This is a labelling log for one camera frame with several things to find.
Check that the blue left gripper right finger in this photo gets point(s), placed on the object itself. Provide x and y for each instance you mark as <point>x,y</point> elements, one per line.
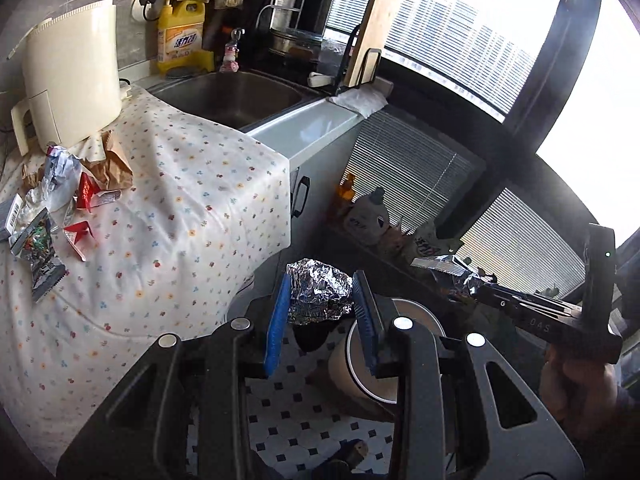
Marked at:
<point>370,325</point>

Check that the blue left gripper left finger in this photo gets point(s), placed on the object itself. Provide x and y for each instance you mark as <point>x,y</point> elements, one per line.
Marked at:
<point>277,324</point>

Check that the aluminium foil ball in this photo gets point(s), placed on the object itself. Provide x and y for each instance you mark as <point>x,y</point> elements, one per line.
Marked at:
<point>319,292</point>

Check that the brown paper bag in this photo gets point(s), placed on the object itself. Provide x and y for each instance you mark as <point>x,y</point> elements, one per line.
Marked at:
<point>105,159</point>

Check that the red wrapper piece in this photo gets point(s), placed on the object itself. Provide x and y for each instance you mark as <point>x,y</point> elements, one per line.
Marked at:
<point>89,195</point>

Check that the white printed wrapper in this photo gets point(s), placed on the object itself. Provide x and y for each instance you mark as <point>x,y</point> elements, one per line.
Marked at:
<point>60,181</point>

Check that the grey printed cardboard box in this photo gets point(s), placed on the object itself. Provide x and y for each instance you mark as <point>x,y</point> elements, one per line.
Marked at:
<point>9,211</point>

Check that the person's right hand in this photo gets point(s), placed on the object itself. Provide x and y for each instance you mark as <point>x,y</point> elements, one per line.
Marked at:
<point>583,396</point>

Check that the green white detergent refill pouch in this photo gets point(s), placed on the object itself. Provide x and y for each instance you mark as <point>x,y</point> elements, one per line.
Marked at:
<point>424,242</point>

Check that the white laundry detergent bottle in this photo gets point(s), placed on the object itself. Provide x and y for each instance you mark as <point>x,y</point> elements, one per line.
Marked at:
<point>368,219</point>

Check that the orange bottle on sill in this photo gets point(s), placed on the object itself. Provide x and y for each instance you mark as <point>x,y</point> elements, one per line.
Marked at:
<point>344,195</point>

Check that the floral white tablecloth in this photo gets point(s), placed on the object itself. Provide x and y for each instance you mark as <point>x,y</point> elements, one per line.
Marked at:
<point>208,205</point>

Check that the grey base cabinet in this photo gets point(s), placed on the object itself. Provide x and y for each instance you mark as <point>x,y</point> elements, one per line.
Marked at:
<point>317,139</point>

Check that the stainless steel sink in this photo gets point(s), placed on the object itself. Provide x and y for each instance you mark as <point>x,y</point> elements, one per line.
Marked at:
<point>241,100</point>

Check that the small pink bottle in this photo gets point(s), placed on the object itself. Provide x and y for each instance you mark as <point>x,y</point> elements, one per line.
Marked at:
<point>230,62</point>

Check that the wooden cutting board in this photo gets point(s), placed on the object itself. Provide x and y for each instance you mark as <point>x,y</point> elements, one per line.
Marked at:
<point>373,33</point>

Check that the yellow dish soap bottle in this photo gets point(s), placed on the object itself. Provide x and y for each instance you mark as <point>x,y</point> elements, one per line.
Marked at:
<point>180,30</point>

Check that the black dish rack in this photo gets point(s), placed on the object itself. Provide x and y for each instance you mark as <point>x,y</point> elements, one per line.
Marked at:
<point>307,42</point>

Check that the cream air fryer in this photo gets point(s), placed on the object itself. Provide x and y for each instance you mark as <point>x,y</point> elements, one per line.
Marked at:
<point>71,77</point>

